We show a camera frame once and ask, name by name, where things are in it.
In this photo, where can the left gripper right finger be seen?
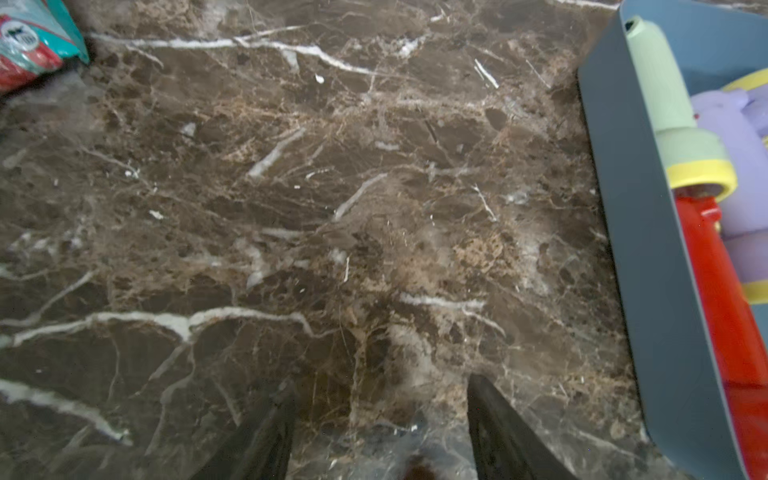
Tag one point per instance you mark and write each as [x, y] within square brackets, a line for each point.
[504, 446]

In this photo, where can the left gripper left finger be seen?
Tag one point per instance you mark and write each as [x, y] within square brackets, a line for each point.
[261, 446]

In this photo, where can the blue plastic storage box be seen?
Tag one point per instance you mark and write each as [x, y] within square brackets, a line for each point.
[682, 397]

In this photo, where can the light green flashlight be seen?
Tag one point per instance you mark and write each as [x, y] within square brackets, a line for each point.
[695, 160]

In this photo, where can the red flashlight white logo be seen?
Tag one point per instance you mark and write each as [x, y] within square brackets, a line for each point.
[737, 343]

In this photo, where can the purple flashlight yellow head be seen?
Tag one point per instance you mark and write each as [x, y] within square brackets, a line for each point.
[737, 113]
[748, 254]

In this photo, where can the teal snack packet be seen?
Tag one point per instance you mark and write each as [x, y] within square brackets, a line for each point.
[37, 38]

